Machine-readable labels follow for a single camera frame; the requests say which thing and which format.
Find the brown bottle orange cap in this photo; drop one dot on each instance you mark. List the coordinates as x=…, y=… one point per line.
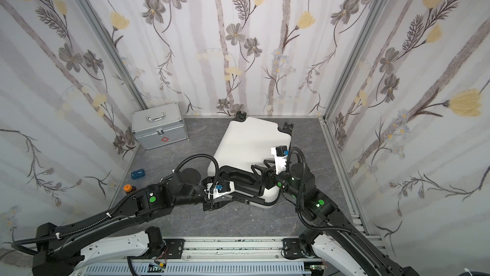
x=129, y=188

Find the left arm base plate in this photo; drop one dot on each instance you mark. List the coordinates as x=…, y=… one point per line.
x=172, y=249

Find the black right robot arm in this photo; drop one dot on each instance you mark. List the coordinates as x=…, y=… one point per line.
x=329, y=234

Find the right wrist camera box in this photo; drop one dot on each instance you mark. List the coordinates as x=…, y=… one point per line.
x=280, y=158

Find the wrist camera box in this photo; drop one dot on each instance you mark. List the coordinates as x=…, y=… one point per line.
x=280, y=158
x=220, y=189

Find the white slotted cable duct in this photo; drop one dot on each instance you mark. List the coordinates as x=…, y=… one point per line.
x=226, y=268

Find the white hard-shell suitcase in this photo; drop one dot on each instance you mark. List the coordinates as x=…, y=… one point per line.
x=245, y=145

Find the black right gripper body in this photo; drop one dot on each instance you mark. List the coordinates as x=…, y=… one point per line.
x=270, y=176

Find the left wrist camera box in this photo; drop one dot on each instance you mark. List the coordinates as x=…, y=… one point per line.
x=220, y=189

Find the silver aluminium first-aid case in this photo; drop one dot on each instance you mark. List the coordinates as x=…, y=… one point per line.
x=159, y=126

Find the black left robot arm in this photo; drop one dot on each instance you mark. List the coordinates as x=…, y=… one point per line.
x=60, y=250

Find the small blue box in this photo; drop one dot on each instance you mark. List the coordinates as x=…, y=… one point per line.
x=137, y=174

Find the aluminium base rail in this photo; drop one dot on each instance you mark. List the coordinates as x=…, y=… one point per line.
x=199, y=248

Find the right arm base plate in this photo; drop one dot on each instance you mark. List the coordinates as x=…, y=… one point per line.
x=292, y=249

